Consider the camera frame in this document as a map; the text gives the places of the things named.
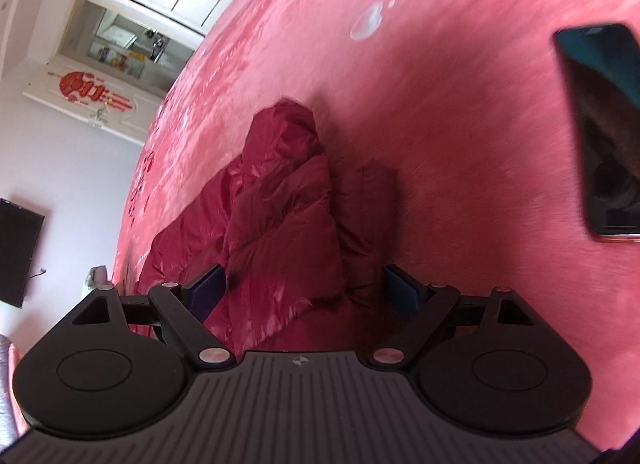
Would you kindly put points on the dark red down jacket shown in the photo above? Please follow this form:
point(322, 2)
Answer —
point(280, 224)

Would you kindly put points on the black wall television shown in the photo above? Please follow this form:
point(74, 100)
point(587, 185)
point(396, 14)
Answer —
point(20, 254)

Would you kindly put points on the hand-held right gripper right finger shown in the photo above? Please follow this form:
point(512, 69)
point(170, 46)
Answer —
point(400, 294)

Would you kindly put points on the red hanging knot decoration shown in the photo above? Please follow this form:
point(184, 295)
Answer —
point(90, 89)

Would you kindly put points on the pink bed blanket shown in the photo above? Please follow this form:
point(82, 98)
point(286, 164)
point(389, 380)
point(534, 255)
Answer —
point(475, 144)

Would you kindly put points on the white room door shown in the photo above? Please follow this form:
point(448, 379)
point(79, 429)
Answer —
point(145, 119)

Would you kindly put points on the black smartphone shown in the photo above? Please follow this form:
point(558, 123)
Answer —
point(610, 144)

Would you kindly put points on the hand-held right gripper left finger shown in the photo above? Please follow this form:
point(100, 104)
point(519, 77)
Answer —
point(207, 294)

